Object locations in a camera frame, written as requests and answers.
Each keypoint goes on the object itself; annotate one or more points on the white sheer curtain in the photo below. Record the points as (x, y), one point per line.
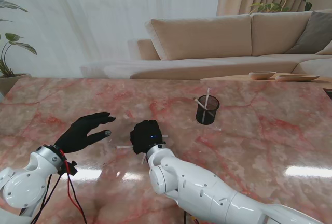
(103, 14)

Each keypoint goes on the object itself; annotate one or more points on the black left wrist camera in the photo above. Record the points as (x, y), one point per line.
(71, 168)

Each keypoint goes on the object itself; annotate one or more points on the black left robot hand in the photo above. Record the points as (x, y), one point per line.
(80, 133)

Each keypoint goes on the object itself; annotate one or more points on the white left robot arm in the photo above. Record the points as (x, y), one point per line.
(23, 185)

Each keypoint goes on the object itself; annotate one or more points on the beige sofa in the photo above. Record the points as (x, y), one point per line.
(202, 37)

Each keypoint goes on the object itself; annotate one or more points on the flat wooden tray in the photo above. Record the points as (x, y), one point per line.
(297, 77)

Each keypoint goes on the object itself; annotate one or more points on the grey sofa cushion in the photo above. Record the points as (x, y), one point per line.
(313, 34)

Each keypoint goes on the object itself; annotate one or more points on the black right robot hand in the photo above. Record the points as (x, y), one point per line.
(146, 136)

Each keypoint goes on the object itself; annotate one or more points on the beige plant pot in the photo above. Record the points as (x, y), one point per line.
(10, 82)

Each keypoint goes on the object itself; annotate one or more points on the wooden bowl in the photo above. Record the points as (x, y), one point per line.
(262, 75)

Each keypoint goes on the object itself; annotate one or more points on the black mesh brush holder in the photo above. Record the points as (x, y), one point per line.
(207, 113)

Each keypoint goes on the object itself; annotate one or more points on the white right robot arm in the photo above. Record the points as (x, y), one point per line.
(197, 182)

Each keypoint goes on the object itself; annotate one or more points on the large-leaf green plant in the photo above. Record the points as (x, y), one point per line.
(15, 43)

